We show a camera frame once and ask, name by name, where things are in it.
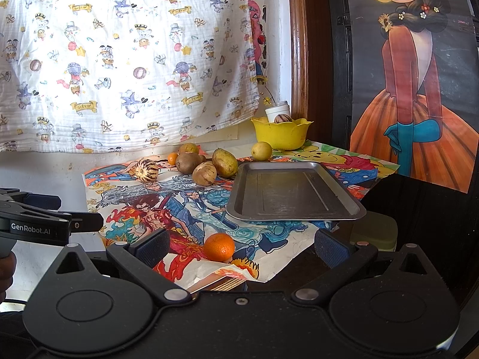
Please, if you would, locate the white foam cup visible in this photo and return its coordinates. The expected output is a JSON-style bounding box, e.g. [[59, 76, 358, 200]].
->
[[266, 101, 291, 122]]

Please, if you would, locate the large brown-green fruit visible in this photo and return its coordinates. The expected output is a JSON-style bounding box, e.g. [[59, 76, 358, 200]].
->
[[179, 143, 200, 155]]

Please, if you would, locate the brown kiwi fruit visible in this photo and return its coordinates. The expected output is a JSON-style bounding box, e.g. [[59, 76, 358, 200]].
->
[[175, 152, 204, 174]]

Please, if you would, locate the striped pepino in bowl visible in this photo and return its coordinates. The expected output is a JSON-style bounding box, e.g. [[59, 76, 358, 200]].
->
[[275, 113, 292, 123]]

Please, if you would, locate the large orange mandarin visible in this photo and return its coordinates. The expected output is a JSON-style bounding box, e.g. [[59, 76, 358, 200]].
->
[[203, 233, 235, 263]]

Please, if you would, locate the colourful cartoon drawing mat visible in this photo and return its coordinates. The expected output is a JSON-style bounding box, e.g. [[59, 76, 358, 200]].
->
[[83, 140, 400, 284]]

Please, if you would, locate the girl in orange dress poster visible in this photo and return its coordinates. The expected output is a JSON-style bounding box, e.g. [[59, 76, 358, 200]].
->
[[350, 0, 478, 192]]

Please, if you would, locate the small orange kumquat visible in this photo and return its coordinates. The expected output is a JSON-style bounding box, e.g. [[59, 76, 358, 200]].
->
[[167, 152, 178, 166]]

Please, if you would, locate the round yellow lemon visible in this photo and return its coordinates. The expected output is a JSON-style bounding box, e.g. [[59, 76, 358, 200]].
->
[[251, 142, 273, 161]]

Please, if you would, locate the pale green plastic container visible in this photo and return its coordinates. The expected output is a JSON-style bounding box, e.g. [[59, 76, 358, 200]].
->
[[350, 212, 398, 252]]

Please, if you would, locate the striped pepino melon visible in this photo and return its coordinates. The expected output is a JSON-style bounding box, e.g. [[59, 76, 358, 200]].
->
[[134, 158, 159, 183]]

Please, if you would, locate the brown wooden frame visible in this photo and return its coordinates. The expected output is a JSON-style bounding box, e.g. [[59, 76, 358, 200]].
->
[[289, 0, 334, 144]]

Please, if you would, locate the white cartoon print cloth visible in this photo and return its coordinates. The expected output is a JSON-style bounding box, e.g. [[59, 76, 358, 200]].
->
[[1, 0, 260, 153]]

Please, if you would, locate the green yellow pear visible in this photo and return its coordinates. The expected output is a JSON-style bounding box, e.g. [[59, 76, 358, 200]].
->
[[212, 148, 239, 178]]

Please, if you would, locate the grey metal tray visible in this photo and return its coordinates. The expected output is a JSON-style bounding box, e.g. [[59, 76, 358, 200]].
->
[[226, 161, 366, 221]]

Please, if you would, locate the yellow plastic bowl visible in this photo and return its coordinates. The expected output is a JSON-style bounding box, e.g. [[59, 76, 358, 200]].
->
[[251, 118, 313, 151]]

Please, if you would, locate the person's left hand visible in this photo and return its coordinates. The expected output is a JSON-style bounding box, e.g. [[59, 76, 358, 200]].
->
[[0, 252, 17, 303]]

